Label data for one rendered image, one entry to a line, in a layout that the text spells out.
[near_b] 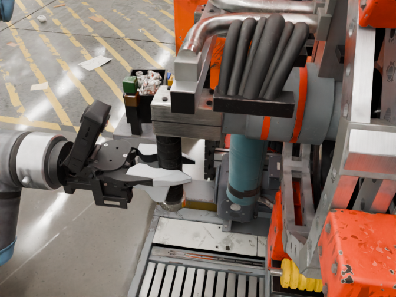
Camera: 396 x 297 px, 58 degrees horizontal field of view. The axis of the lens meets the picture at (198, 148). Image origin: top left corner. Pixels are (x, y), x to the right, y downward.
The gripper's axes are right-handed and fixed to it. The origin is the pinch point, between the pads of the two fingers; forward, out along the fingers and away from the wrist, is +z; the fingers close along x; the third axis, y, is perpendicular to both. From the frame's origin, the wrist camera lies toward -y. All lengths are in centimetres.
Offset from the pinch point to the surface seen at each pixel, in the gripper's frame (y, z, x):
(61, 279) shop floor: 83, -52, -23
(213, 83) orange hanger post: 19, -2, -59
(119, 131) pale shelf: 38, -34, -55
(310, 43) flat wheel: 33, 36, -130
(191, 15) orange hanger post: -2, -9, -60
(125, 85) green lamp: 18, -28, -53
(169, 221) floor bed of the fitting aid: 75, -17, -49
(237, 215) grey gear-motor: 55, 9, -39
